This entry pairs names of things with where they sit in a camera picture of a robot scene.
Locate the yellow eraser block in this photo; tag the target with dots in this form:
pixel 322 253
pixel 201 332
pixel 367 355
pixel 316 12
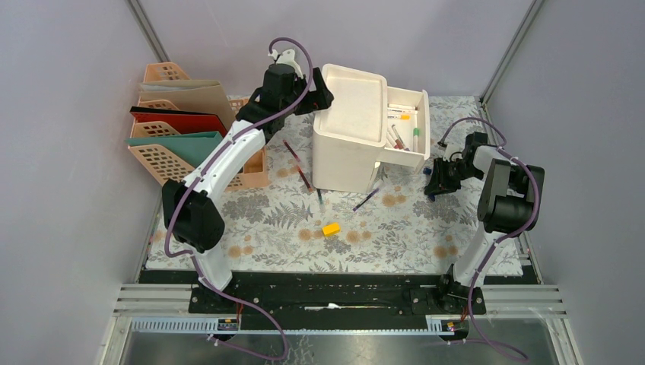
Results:
pixel 331 229

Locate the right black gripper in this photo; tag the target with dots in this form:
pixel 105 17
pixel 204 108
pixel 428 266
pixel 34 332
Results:
pixel 438 183

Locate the yellow capped white marker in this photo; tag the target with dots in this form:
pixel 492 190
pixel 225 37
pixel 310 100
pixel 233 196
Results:
pixel 399 116

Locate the floral table mat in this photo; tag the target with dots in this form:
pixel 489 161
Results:
pixel 400 230

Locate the dark red capped marker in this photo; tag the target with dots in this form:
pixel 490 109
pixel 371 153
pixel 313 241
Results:
pixel 399 140

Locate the aluminium corner frame post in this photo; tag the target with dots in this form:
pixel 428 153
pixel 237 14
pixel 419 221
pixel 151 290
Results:
pixel 147 29

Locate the beige notebook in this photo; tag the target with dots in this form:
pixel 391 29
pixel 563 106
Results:
pixel 203 96

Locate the red ring binder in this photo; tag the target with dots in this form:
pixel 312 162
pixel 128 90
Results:
pixel 151 122

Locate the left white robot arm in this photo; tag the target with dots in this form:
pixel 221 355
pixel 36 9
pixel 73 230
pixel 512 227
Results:
pixel 190 204

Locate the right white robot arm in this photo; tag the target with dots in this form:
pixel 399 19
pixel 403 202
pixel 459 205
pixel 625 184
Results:
pixel 508 206

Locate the white three-drawer cabinet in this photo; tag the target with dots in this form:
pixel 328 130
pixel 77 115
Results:
pixel 349 136

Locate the blue pen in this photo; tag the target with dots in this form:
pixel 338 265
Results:
pixel 365 200

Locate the peach plastic file organizer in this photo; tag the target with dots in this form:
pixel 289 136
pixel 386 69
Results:
pixel 161 163

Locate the white top drawer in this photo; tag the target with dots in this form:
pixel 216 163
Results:
pixel 421 119

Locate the teal folder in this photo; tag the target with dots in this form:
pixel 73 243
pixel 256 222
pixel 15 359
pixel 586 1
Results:
pixel 192 148

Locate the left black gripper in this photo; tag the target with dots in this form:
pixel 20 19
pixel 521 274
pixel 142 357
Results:
pixel 319 99

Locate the orange clear pen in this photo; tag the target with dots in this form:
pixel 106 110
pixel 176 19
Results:
pixel 305 179

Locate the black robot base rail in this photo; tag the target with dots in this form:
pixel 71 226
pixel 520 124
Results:
pixel 324 301

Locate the green capped white marker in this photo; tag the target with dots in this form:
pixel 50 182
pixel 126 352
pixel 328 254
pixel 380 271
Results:
pixel 415 139

